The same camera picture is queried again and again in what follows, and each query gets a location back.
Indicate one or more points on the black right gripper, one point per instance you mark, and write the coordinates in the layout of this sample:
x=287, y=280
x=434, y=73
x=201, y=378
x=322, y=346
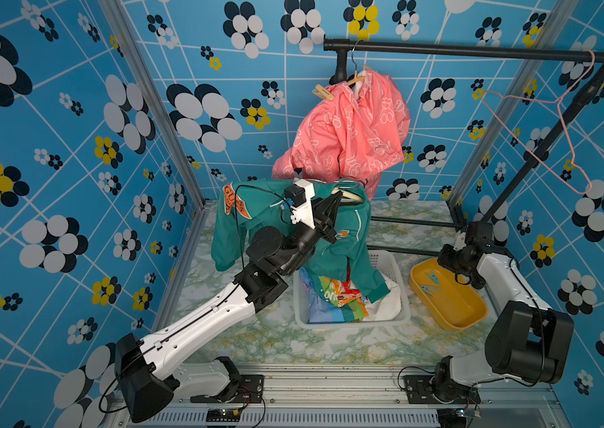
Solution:
x=442, y=259

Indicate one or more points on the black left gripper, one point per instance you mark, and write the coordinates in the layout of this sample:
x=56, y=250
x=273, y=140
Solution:
x=325, y=223

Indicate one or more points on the white hanger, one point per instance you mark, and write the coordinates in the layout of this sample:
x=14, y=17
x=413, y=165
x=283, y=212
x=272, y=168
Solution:
x=348, y=197

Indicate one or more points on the mint green clothespin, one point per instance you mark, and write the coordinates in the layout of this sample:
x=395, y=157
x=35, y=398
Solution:
x=432, y=275

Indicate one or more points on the green jacket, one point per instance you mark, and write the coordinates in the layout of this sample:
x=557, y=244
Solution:
x=244, y=208

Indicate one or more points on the white red cartoon jacket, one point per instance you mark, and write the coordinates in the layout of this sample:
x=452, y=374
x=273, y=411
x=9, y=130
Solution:
x=335, y=302

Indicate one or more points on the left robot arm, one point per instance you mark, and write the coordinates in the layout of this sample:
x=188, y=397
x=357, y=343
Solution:
x=147, y=370

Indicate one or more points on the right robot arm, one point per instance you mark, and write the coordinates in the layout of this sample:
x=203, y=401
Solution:
x=529, y=342

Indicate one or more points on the wooden hanger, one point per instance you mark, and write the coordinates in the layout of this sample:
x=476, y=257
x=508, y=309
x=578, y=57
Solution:
x=352, y=69

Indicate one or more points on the yellow plastic tray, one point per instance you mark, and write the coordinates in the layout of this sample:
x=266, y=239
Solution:
x=455, y=307

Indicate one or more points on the white plastic basket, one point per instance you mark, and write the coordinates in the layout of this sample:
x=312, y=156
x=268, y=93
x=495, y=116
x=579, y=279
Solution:
x=385, y=262

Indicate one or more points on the pink jacket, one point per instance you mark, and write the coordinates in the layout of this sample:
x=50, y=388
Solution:
x=357, y=134

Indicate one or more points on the small black electronics board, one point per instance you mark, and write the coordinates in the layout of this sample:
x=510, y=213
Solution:
x=223, y=416

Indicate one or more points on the black clothes rack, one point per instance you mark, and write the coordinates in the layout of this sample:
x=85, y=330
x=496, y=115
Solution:
x=581, y=99

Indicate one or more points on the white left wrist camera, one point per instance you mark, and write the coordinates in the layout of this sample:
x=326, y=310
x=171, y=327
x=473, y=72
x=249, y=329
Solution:
x=299, y=197

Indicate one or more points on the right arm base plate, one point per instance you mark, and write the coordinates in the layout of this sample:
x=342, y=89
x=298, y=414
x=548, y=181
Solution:
x=430, y=390

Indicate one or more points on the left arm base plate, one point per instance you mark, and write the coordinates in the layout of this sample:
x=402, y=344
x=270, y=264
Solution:
x=248, y=390

